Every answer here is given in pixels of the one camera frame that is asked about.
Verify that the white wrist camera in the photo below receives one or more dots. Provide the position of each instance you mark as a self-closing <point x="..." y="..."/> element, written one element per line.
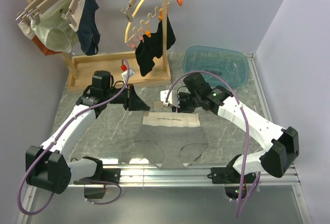
<point x="126" y="73"/>
<point x="169" y="98"/>

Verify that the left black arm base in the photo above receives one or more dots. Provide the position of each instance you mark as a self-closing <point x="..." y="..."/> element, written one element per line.
<point x="108" y="177"/>

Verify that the blue plastic basin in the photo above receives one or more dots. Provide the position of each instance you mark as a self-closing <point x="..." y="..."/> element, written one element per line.
<point x="229" y="65"/>

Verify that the wooden drying rack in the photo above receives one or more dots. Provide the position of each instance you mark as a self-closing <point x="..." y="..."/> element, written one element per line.
<point x="82" y="67"/>

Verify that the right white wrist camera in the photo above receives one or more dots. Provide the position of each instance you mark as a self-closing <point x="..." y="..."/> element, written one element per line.
<point x="169" y="98"/>

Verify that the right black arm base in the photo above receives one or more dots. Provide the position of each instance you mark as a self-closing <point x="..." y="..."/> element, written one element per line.
<point x="221" y="176"/>

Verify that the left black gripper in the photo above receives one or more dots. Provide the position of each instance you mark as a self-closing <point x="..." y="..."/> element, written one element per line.
<point x="132" y="101"/>

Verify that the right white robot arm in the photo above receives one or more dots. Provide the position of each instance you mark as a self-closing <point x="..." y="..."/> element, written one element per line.
<point x="280" y="146"/>

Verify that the light green underwear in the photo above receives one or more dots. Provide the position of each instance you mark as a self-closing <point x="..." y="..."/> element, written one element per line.
<point x="54" y="31"/>

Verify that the aluminium mounting rail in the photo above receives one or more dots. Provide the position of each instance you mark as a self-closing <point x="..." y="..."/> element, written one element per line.
<point x="150" y="195"/>

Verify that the grey and cream underwear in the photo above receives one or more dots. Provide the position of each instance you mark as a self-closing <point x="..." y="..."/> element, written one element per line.
<point x="171" y="140"/>

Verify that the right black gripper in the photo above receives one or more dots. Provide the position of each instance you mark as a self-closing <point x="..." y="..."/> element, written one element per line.
<point x="181" y="109"/>

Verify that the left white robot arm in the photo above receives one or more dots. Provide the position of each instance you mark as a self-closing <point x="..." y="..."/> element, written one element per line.
<point x="46" y="165"/>

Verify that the black underwear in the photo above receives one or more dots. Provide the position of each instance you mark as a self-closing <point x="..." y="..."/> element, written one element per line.
<point x="148" y="49"/>

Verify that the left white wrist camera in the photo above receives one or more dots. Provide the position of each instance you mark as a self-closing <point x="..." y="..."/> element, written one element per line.
<point x="126" y="73"/>

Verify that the orange underwear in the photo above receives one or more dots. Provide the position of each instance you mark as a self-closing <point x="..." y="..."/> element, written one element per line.
<point x="42" y="47"/>

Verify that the navy blue underwear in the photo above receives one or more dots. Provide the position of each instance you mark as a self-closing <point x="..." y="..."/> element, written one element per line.
<point x="88" y="34"/>

